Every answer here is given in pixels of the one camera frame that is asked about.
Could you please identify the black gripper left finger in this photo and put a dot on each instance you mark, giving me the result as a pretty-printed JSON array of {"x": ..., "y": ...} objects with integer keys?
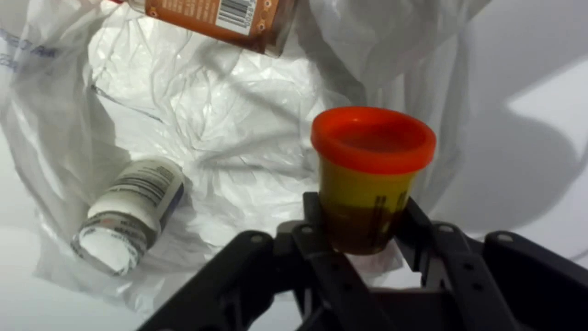
[{"x": 269, "y": 282}]

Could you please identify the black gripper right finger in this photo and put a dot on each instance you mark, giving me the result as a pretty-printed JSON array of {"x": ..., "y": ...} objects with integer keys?
[{"x": 521, "y": 282}]

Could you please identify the orange-red lid yellow dough tub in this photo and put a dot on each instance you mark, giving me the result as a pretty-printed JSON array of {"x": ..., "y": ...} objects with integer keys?
[{"x": 368, "y": 172}]

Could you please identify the red lid spice jar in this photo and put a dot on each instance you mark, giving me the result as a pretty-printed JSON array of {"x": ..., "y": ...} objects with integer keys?
[{"x": 214, "y": 19}]

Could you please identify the white plastic bag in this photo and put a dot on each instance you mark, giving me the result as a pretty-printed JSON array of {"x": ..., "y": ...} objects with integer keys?
[{"x": 245, "y": 104}]

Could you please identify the white labelled pill bottle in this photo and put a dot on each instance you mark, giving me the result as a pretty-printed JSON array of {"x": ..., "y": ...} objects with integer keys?
[{"x": 131, "y": 212}]

